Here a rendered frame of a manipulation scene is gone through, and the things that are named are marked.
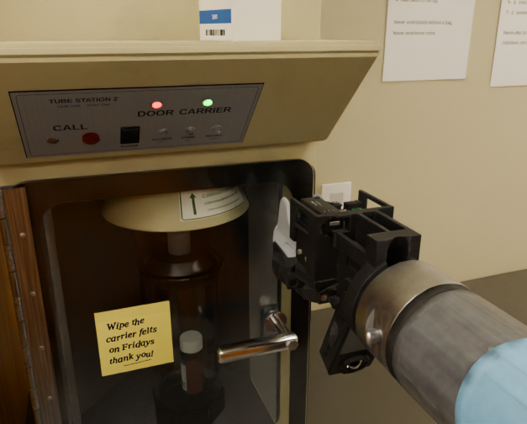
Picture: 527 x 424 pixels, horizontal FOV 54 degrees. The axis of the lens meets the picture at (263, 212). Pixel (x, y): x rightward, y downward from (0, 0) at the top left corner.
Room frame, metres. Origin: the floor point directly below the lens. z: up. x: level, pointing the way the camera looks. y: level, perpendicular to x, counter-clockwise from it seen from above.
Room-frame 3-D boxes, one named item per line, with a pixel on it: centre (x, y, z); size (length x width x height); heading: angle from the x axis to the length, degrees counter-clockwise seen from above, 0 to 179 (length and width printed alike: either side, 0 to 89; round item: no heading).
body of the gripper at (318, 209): (0.38, -0.07, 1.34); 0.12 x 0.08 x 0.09; 20
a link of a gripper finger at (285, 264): (0.43, -0.03, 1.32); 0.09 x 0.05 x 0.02; 20
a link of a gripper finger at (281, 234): (0.48, -0.02, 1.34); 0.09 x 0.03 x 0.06; 20
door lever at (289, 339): (0.49, 0.01, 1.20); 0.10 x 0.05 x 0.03; 110
